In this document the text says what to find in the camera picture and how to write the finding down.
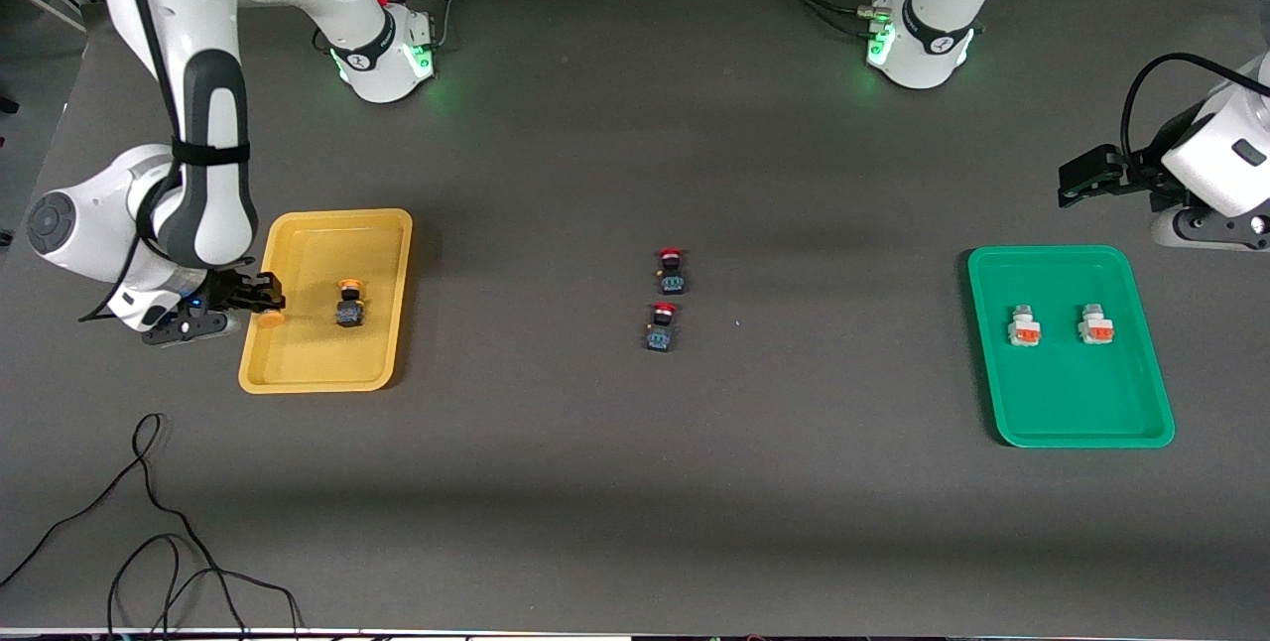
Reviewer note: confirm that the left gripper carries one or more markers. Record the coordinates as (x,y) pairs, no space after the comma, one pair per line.
(1134,171)

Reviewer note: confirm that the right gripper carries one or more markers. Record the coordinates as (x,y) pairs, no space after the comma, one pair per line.
(229,293)

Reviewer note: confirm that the yellow mushroom push button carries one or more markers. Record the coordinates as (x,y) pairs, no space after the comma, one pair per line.
(270,320)
(349,312)

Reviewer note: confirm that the white and orange button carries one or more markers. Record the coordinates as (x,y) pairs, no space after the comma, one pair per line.
(1024,327)
(1095,325)

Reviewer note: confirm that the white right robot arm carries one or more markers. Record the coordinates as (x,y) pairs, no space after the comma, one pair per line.
(198,46)

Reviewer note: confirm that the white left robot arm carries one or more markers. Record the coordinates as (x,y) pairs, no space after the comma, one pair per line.
(933,36)

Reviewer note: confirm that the yellow plastic tray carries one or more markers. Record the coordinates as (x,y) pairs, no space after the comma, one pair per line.
(317,363)

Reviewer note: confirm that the green plastic tray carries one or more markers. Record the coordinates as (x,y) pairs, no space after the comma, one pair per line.
(1067,393)

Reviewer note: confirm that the red mushroom push button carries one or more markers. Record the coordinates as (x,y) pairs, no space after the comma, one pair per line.
(661,331)
(672,276)

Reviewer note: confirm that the dark grey table mat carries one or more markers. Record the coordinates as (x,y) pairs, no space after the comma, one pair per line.
(635,522)

